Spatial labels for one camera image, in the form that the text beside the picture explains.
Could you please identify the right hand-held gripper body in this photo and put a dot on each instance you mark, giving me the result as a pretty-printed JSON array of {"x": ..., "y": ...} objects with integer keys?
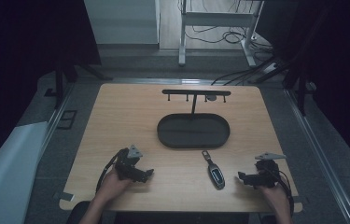
[{"x": 267, "y": 174}]

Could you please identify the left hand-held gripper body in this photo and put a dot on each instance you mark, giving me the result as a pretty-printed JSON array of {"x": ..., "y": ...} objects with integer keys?
[{"x": 126, "y": 165}]

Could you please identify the person's left hand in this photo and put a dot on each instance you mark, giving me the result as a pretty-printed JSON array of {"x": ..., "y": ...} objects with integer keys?
[{"x": 112, "y": 186}]

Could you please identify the person's right hand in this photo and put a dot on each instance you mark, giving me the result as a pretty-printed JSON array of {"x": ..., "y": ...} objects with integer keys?
[{"x": 276, "y": 199}]

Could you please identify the black car key fob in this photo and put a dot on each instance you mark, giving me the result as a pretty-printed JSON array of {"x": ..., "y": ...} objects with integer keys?
[{"x": 215, "y": 174}]

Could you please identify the black key rack with tray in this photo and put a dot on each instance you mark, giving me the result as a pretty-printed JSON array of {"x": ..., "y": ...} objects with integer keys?
[{"x": 193, "y": 130}]

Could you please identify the grey tape strip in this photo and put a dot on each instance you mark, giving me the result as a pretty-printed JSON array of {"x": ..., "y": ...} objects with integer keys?
[{"x": 63, "y": 196}]

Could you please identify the black floor socket plate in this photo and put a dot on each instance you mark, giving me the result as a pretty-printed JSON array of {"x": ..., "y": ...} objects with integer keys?
[{"x": 67, "y": 119}]

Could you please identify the black metal stand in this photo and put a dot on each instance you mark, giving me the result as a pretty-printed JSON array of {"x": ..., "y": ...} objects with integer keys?
[
  {"x": 294, "y": 71},
  {"x": 67, "y": 73}
]

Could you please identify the white power strip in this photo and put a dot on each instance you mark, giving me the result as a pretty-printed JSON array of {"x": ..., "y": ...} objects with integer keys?
[{"x": 272, "y": 67}]

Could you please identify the white sheet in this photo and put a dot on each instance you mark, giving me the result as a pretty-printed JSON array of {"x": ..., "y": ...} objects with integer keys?
[{"x": 7, "y": 174}]

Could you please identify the dark curtain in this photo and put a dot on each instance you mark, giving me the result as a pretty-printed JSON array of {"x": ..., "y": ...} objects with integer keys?
[
  {"x": 343, "y": 77},
  {"x": 23, "y": 46}
]

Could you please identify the white cabinet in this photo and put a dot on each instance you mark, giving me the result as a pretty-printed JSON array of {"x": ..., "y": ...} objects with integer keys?
[{"x": 121, "y": 21}]

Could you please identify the white desk frame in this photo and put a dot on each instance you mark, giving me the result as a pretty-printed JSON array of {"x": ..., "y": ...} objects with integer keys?
[{"x": 216, "y": 19}]

